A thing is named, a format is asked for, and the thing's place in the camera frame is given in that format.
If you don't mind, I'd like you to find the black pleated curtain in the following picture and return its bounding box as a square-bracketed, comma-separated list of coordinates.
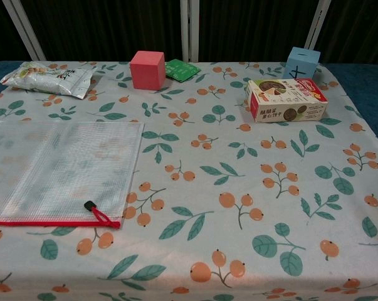
[0, 0, 378, 68]

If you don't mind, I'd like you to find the blue padded table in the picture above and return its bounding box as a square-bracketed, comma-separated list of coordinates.
[0, 60, 378, 126]

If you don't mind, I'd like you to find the white slanted frame post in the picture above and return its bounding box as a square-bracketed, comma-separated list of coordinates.
[303, 0, 333, 53]
[2, 0, 47, 61]

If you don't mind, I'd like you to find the red foam cube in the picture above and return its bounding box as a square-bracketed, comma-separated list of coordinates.
[129, 50, 167, 91]

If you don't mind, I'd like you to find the light blue foam cube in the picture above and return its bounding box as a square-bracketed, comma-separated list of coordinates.
[281, 46, 322, 80]

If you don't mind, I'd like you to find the floral fruit-print tablecloth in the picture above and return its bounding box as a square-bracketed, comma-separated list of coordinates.
[0, 60, 378, 301]

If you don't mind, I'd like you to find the white snack pouch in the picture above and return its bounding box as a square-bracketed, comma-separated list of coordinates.
[0, 61, 94, 100]

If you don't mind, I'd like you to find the white upright frame post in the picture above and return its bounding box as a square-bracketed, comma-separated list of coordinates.
[179, 0, 200, 63]

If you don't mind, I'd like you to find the green sachet packet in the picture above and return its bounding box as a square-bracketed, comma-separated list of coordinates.
[164, 58, 201, 83]

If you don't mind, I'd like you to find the white biscuit box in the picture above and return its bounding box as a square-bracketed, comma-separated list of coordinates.
[245, 78, 329, 124]

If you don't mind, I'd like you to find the clear plastic bag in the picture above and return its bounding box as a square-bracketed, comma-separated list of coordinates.
[0, 120, 145, 231]

